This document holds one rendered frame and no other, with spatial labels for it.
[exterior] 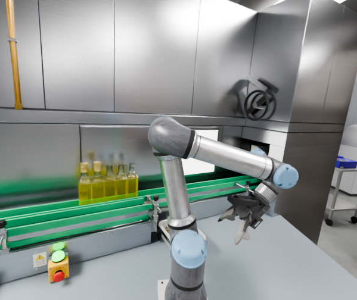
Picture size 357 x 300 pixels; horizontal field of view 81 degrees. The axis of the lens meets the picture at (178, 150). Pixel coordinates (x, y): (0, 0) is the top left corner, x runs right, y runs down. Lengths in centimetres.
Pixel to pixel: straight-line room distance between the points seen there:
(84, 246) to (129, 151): 52
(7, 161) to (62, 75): 47
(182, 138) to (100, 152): 68
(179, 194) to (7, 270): 71
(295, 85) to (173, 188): 101
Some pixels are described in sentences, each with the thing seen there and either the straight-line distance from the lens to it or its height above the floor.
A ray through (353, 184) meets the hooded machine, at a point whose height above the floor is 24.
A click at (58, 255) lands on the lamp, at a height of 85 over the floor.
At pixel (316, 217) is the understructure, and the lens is 216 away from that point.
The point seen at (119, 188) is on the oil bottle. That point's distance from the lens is 113.
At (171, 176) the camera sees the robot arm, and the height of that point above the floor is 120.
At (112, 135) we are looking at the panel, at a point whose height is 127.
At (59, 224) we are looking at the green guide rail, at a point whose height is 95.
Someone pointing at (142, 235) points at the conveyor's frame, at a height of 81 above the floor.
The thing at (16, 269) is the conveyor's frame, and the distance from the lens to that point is 112.
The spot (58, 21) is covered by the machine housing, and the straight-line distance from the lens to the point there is 123.
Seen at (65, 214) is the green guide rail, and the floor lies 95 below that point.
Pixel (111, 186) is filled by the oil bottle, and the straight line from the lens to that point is 111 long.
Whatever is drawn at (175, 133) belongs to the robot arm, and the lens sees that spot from 61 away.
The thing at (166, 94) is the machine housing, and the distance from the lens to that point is 132.
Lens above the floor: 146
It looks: 12 degrees down
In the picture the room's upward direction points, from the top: 4 degrees clockwise
